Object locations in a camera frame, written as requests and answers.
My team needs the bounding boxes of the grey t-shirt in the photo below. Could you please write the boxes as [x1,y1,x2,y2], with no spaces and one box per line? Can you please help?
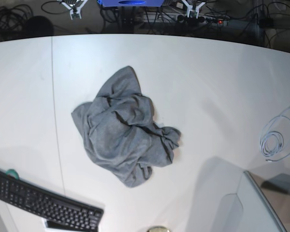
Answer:
[72,66,181,188]

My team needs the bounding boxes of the round brass object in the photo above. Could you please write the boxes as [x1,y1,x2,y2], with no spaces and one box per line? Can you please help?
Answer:
[147,226,171,232]

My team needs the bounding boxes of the black computer keyboard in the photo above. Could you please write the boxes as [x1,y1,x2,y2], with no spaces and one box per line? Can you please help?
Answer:
[0,171,104,232]

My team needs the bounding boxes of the green tape roll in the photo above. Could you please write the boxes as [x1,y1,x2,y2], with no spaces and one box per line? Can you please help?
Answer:
[6,169,19,180]

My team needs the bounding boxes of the blue base plate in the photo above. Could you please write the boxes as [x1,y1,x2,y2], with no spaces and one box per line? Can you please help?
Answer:
[98,0,164,7]

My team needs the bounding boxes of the coiled white cable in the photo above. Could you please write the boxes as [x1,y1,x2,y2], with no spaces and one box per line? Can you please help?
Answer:
[260,104,290,162]

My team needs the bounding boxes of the coiled black floor cables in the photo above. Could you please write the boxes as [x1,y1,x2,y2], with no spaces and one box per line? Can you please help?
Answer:
[0,4,33,32]

